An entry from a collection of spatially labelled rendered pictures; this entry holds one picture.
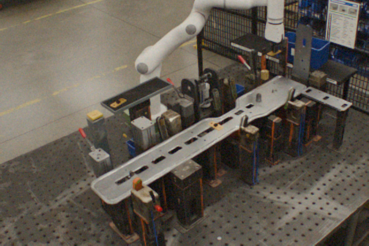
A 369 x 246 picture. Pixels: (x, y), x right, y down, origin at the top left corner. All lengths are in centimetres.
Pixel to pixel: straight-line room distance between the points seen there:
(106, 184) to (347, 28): 169
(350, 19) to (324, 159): 86
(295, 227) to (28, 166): 157
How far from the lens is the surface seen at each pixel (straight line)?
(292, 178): 232
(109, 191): 186
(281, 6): 222
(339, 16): 271
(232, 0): 222
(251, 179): 224
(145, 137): 203
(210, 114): 234
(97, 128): 209
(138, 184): 174
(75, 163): 255
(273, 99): 239
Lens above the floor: 223
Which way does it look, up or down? 32 degrees down
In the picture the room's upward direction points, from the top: 5 degrees counter-clockwise
